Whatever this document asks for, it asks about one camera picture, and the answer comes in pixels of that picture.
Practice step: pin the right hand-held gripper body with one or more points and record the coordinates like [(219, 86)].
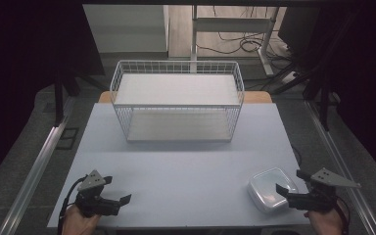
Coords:
[(319, 196)]

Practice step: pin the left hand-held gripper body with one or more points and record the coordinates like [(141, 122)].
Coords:
[(93, 202)]

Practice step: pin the clear plastic lidded box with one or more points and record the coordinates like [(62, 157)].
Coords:
[(267, 191)]

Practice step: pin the person's left hand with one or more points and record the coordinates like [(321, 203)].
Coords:
[(78, 222)]

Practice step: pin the person's right hand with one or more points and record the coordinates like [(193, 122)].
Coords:
[(324, 222)]

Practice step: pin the black floor socket plate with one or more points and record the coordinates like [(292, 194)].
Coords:
[(68, 138)]

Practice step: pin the black metal stand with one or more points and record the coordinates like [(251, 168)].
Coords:
[(323, 101), (58, 98)]

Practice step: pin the white power strip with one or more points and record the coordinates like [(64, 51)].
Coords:
[(289, 77)]

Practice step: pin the black curtain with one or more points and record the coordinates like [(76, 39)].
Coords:
[(368, 81), (19, 65)]

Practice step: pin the white cabinet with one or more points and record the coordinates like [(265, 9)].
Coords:
[(127, 29)]

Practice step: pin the aluminium rail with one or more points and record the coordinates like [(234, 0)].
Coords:
[(36, 169), (342, 163)]

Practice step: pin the white desk frame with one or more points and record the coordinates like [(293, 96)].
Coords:
[(231, 24)]

